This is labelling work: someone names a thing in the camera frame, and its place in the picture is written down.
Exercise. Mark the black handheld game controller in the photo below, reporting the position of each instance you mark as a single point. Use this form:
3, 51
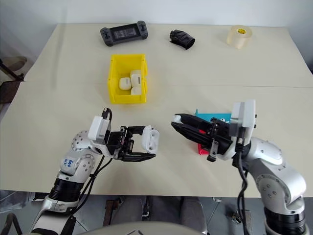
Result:
123, 33

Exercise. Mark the yellow plastic bin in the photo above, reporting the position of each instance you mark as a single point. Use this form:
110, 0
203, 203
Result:
117, 73

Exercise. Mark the clear tape roll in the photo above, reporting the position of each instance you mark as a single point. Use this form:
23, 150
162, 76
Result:
240, 38

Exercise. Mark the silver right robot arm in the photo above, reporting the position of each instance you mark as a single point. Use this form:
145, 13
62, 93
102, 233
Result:
276, 166

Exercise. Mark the grey rounded robot torso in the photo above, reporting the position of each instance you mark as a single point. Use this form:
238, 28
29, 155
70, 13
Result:
146, 226

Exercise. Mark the white earbud case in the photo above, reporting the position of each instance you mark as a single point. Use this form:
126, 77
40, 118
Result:
124, 83
136, 91
135, 77
150, 139

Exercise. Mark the crumpled black wrap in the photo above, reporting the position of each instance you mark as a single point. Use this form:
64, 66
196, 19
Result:
182, 39

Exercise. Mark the white earbud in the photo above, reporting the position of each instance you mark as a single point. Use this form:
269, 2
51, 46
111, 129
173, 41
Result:
176, 119

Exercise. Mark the teal and red box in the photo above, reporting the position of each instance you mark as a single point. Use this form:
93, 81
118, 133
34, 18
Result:
207, 117

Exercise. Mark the beige stool with black legs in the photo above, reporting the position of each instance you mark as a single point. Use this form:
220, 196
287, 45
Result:
13, 62

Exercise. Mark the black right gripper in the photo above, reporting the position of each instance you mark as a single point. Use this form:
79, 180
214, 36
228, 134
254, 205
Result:
220, 137

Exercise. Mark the brown table leg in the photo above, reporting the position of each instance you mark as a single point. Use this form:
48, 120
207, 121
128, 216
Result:
108, 213

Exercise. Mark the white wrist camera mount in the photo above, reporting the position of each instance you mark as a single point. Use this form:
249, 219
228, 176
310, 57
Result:
247, 120
96, 129

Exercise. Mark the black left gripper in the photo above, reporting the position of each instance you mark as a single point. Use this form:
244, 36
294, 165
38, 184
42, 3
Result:
119, 143

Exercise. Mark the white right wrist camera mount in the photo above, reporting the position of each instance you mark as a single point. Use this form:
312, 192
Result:
247, 120

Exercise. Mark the closed white earbud case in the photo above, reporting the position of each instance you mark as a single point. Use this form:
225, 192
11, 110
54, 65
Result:
124, 83
136, 91
135, 77

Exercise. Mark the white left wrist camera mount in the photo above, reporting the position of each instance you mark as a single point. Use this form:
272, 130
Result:
96, 129

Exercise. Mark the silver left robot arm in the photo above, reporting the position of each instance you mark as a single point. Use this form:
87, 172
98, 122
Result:
73, 164

